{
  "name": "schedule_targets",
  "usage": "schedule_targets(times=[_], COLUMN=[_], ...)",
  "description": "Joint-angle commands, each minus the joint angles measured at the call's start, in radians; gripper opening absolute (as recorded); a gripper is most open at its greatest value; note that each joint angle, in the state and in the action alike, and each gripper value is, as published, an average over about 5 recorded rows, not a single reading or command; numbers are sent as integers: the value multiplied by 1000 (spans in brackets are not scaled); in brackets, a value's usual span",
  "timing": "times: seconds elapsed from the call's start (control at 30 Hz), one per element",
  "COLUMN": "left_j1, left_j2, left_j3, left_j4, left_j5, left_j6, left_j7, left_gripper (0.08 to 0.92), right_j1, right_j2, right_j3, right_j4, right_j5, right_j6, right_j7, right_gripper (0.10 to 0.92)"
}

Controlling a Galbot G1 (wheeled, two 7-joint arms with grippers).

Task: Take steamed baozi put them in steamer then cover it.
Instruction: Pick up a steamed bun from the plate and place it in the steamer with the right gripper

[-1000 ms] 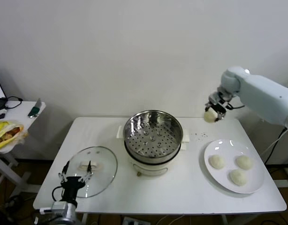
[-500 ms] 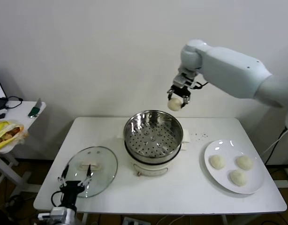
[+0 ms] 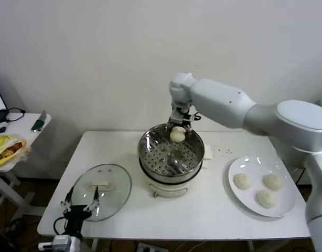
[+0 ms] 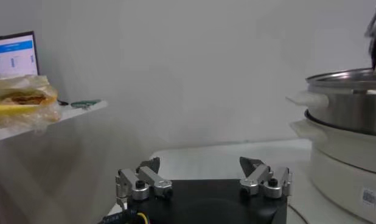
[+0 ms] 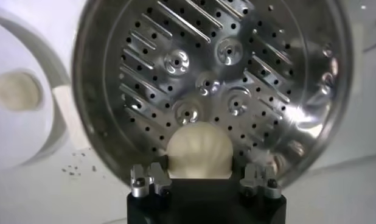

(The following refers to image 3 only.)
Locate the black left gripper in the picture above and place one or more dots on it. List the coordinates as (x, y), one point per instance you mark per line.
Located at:
(75, 214)

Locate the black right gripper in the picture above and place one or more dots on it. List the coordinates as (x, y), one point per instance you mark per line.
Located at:
(181, 115)

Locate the white steamed baozi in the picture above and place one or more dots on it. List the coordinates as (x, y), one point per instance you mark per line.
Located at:
(242, 181)
(266, 199)
(178, 136)
(273, 182)

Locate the round glass pot lid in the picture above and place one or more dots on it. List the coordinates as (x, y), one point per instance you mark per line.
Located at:
(116, 178)

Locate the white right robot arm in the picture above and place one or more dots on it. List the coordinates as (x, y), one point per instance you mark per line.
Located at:
(216, 97)

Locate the perforated steel steamer basket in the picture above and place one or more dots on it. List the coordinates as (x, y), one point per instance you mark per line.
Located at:
(150, 147)

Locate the white table leg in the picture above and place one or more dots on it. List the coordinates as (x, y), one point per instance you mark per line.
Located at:
(94, 245)
(251, 246)

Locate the white oval plate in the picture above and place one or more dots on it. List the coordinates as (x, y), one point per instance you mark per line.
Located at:
(245, 165)

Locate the white power strip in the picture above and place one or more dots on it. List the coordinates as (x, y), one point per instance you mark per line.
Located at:
(146, 248)

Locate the yellow plastic food bag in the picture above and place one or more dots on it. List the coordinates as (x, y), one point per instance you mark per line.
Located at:
(3, 147)

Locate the white side table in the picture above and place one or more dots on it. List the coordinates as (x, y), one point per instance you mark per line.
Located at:
(22, 126)

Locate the small black device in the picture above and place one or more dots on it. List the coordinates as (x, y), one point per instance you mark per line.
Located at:
(1, 129)

